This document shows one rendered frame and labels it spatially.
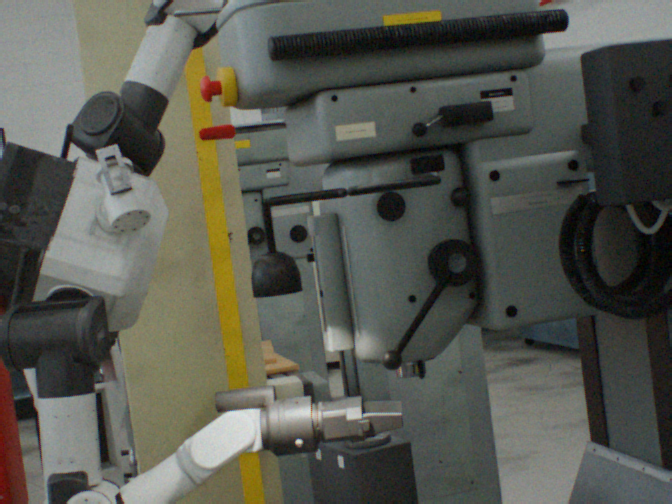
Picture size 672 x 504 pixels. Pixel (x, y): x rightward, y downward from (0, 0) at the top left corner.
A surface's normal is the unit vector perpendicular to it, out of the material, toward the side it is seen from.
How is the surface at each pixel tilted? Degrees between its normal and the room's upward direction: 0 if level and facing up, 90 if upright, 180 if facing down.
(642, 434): 90
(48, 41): 90
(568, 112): 90
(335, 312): 90
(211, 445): 76
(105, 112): 62
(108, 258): 58
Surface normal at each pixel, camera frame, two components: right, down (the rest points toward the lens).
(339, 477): -0.89, 0.15
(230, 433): -0.07, -0.18
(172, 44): 0.55, 0.00
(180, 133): 0.26, 0.02
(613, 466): -0.91, -0.32
